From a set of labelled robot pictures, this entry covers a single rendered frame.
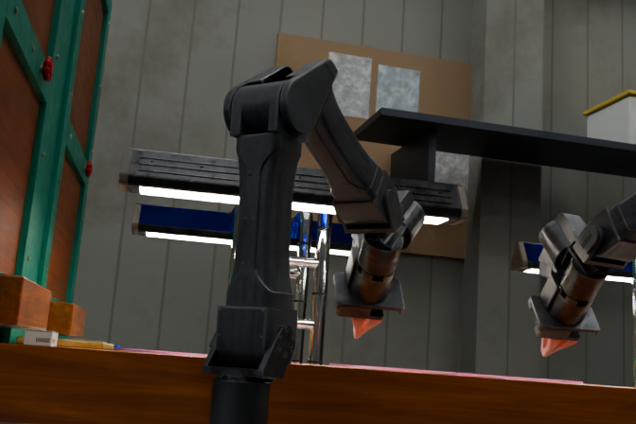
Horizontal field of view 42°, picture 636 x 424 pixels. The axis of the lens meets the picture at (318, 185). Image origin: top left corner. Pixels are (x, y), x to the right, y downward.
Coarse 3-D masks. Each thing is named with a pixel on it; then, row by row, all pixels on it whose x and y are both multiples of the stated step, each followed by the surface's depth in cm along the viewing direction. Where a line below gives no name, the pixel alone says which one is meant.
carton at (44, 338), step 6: (30, 330) 109; (36, 330) 109; (42, 330) 109; (30, 336) 108; (36, 336) 109; (42, 336) 109; (48, 336) 109; (54, 336) 111; (24, 342) 108; (30, 342) 108; (36, 342) 108; (42, 342) 109; (48, 342) 109; (54, 342) 112
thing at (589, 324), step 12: (540, 300) 133; (564, 300) 128; (576, 300) 127; (540, 312) 131; (552, 312) 130; (564, 312) 128; (576, 312) 128; (588, 312) 133; (540, 324) 129; (552, 324) 129; (564, 324) 130; (576, 324) 130; (588, 324) 131
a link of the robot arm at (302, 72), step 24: (264, 72) 103; (288, 72) 104; (312, 72) 97; (336, 72) 101; (288, 96) 92; (312, 96) 96; (288, 120) 92; (312, 120) 96; (336, 120) 104; (312, 144) 105; (336, 144) 104; (360, 144) 109; (336, 168) 107; (360, 168) 109; (336, 192) 111; (360, 192) 110; (384, 192) 113; (360, 216) 114; (384, 216) 112
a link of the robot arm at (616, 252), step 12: (624, 204) 119; (600, 216) 122; (612, 216) 120; (624, 216) 118; (612, 228) 119; (624, 228) 118; (612, 240) 119; (624, 240) 118; (600, 252) 120; (612, 252) 120; (624, 252) 120
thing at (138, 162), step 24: (120, 168) 142; (144, 168) 142; (168, 168) 143; (192, 168) 144; (216, 168) 146; (312, 168) 150; (216, 192) 143; (312, 192) 146; (432, 192) 152; (456, 192) 153; (432, 216) 150; (456, 216) 150
